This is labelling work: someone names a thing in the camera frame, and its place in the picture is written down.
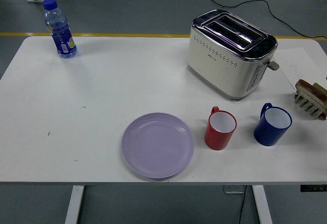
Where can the cream and chrome toaster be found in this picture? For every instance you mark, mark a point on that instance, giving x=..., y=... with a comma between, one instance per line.
x=217, y=63

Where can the bread slice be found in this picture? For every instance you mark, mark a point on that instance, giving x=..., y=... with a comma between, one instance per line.
x=302, y=85

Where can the lilac round plate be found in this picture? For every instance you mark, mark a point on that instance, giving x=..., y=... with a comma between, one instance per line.
x=157, y=145

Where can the red enamel mug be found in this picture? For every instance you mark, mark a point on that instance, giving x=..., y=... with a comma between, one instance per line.
x=217, y=139

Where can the blue enamel mug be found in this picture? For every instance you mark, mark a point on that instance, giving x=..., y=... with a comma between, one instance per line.
x=268, y=134

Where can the clear water bottle blue label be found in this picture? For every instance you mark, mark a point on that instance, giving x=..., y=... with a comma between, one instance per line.
x=62, y=37

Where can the white table leg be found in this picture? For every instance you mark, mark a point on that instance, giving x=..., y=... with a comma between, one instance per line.
x=261, y=206
x=74, y=206

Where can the white paper sheet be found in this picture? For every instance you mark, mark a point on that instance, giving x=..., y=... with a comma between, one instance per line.
x=299, y=65

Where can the silver metal toast rack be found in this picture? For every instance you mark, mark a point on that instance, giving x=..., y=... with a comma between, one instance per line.
x=310, y=108

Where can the black table control box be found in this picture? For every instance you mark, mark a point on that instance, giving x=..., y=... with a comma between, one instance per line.
x=313, y=188

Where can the clear plastic bracket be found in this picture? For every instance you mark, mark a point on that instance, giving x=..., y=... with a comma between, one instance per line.
x=232, y=189

